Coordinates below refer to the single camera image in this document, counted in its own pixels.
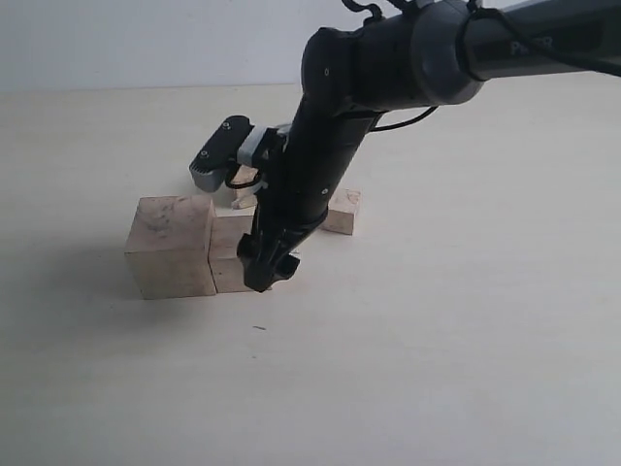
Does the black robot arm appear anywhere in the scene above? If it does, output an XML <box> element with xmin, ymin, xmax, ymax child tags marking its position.
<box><xmin>237</xmin><ymin>1</ymin><xmax>620</xmax><ymax>292</ymax></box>

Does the second largest wooden cube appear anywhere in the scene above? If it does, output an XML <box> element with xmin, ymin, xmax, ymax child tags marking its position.
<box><xmin>209</xmin><ymin>216</ymin><xmax>252</xmax><ymax>293</ymax></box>

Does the black cable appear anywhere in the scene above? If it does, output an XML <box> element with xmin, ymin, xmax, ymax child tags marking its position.
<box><xmin>371</xmin><ymin>104</ymin><xmax>441</xmax><ymax>132</ymax></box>

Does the smallest wooden cube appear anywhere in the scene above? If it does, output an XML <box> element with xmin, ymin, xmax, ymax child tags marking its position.
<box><xmin>321</xmin><ymin>188</ymin><xmax>361</xmax><ymax>236</ymax></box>

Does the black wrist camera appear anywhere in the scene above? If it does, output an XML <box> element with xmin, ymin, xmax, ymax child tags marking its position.
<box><xmin>189</xmin><ymin>116</ymin><xmax>253</xmax><ymax>193</ymax></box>

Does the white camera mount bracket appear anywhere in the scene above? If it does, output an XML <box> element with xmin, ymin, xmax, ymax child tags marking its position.
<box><xmin>236</xmin><ymin>124</ymin><xmax>291</xmax><ymax>168</ymax></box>

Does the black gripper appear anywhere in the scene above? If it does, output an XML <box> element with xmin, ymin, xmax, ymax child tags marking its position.
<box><xmin>237</xmin><ymin>96</ymin><xmax>378</xmax><ymax>292</ymax></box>

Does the third largest wooden cube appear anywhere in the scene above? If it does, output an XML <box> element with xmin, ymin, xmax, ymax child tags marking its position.
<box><xmin>231</xmin><ymin>166</ymin><xmax>258</xmax><ymax>210</ymax></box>

